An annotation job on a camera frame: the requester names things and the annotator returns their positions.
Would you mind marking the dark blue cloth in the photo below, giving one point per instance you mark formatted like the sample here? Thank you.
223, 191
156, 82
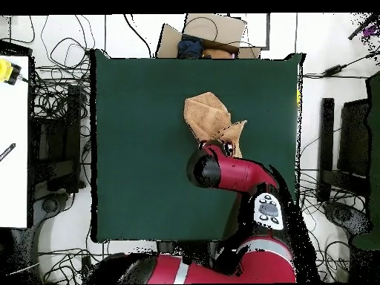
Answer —
190, 47

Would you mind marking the purple object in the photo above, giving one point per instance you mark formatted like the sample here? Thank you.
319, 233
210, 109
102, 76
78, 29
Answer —
371, 31

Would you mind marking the green cloth on side table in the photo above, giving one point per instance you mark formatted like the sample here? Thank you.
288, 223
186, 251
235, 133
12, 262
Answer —
374, 148

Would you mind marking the white side table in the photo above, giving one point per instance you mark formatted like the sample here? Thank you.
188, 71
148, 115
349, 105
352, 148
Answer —
13, 118

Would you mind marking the white panel with dark frame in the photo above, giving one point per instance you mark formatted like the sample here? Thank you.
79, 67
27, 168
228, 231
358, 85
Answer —
255, 29

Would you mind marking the black marker pen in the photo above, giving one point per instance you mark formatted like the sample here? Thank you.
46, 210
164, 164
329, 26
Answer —
7, 152

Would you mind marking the brown cardboard box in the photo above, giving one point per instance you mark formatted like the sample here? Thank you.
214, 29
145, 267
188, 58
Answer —
225, 29

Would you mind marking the yellow and black tool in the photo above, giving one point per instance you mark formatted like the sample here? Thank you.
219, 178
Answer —
6, 71

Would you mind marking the orange terry towel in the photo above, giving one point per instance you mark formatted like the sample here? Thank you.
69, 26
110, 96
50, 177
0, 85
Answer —
207, 115

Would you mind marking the black equipment stand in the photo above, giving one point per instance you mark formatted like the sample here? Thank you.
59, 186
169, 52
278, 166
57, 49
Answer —
59, 142

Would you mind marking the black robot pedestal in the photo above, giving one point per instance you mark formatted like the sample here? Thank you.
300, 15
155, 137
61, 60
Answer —
166, 246

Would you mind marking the black monitor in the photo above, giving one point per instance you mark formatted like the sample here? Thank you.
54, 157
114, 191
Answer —
354, 139

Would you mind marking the dark green table cloth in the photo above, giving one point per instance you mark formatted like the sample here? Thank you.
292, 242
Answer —
133, 148

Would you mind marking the black rod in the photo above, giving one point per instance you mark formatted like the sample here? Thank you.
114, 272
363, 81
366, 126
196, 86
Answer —
359, 29

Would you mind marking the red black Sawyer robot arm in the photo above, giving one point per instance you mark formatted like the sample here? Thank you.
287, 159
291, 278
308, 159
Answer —
237, 175

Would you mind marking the orange cloth in box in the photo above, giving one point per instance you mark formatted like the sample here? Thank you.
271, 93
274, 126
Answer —
216, 54

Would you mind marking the black upright bar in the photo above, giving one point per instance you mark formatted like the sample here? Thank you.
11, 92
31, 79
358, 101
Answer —
326, 133

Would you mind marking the grey wheeled stand base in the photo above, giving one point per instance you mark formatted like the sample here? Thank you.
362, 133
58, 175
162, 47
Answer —
344, 215
50, 204

